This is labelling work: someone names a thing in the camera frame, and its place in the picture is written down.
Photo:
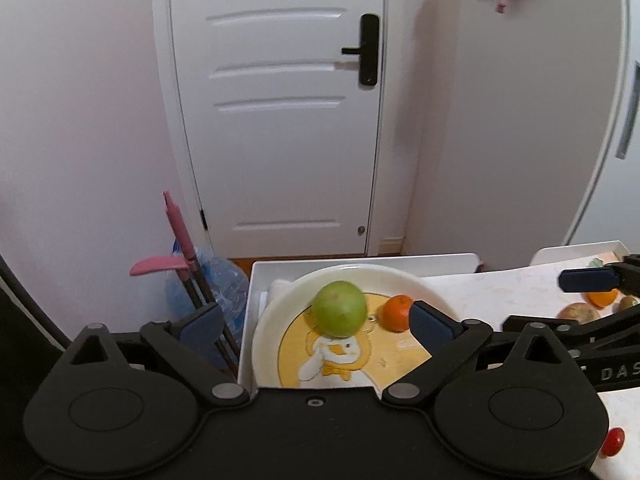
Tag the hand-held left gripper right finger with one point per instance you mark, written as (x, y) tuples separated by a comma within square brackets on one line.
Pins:
[(427, 322)]

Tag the pink flat plastic piece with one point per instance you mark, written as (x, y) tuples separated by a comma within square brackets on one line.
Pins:
[(155, 265)]

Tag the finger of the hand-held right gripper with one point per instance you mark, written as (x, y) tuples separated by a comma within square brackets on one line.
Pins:
[(520, 322), (585, 280)]

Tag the green apple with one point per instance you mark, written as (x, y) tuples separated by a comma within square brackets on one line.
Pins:
[(338, 308)]

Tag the blue plastic water bottle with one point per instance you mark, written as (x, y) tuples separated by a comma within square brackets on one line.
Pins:
[(225, 285)]

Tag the tan round fruit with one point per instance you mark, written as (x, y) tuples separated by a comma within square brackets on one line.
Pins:
[(580, 312)]

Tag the black door hinge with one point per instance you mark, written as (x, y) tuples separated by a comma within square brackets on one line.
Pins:
[(203, 219)]

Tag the red cherry tomato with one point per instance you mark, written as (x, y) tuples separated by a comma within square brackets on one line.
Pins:
[(612, 441)]

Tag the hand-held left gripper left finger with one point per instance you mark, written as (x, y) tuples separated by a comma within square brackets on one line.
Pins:
[(202, 327)]

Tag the white cabinet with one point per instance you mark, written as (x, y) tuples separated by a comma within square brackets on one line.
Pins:
[(600, 160)]

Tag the white plastic tray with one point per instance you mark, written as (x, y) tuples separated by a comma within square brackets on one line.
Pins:
[(575, 251), (260, 270)]

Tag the pink hanging tag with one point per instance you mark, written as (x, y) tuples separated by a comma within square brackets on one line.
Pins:
[(501, 4)]

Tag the large orange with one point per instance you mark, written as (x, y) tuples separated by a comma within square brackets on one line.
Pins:
[(602, 299)]

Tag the small tangerine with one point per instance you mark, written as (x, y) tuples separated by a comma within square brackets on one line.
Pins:
[(397, 314)]

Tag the olive green kiwi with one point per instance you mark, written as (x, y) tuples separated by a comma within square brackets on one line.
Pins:
[(629, 303)]

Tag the dark furniture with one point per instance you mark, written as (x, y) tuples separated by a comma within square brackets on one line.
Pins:
[(20, 360)]

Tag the duck print plate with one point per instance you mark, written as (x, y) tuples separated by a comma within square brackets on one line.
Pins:
[(280, 312)]

